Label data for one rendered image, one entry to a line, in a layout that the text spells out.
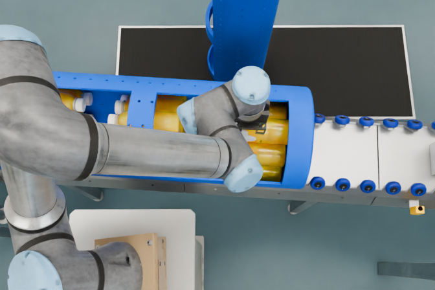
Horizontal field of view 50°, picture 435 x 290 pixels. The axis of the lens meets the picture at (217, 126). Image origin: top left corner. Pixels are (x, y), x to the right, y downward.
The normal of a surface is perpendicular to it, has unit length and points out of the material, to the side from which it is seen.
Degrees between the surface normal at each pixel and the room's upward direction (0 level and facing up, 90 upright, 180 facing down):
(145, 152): 46
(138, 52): 0
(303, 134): 12
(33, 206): 69
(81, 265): 54
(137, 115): 4
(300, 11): 0
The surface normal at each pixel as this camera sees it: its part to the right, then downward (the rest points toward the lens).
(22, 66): 0.40, -0.69
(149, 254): -0.65, -0.18
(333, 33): 0.00, -0.28
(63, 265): 0.62, -0.68
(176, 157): 0.69, 0.07
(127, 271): 0.51, -0.41
